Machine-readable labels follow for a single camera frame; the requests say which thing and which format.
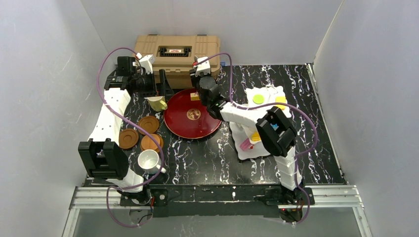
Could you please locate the pink rectangular cake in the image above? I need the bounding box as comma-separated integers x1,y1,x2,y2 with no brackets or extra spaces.
239,138,253,152

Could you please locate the orange square cake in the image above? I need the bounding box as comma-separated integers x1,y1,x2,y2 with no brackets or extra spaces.
275,96,287,111

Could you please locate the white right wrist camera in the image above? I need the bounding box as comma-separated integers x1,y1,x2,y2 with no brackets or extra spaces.
190,56,211,77

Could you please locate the tan plastic toolbox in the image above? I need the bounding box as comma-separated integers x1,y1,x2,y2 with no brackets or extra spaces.
134,35,221,89

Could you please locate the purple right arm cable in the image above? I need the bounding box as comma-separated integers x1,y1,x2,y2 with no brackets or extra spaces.
193,53,319,226

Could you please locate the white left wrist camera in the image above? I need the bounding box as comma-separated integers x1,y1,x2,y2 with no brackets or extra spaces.
135,53,155,75

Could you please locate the light wooden coaster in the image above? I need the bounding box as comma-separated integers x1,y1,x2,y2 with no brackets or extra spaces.
140,134,164,153

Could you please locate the dark brown coaster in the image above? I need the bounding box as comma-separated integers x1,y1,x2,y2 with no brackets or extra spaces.
119,128,139,150

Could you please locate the round red tray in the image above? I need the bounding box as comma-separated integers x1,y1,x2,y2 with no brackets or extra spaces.
164,88,221,139

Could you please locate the white three-tier cake stand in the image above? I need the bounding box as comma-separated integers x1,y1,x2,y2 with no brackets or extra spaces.
229,84,291,160

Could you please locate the brown wooden coaster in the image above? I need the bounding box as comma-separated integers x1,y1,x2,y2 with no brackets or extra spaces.
137,116,160,135

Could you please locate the yellow triangular cake slice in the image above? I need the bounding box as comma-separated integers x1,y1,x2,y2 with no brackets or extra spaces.
250,132,261,143

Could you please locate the pale yellow mug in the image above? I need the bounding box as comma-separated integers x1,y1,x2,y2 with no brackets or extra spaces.
146,96,168,112

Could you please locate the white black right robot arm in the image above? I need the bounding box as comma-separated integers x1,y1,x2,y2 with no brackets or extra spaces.
190,72,302,191

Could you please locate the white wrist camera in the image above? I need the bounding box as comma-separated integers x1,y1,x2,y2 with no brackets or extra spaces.
190,56,211,77
135,53,155,75

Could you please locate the green round macaron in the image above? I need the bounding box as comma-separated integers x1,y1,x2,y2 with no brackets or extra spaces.
252,94,264,105

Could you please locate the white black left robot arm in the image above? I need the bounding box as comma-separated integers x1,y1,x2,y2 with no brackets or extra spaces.
78,53,169,193

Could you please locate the yellow rectangular cake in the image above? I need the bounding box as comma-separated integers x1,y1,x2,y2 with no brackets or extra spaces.
190,92,200,101

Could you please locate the white mug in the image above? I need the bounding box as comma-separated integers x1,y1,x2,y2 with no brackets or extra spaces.
137,150,167,174

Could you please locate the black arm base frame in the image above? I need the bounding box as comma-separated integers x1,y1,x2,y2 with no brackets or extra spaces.
120,184,315,221

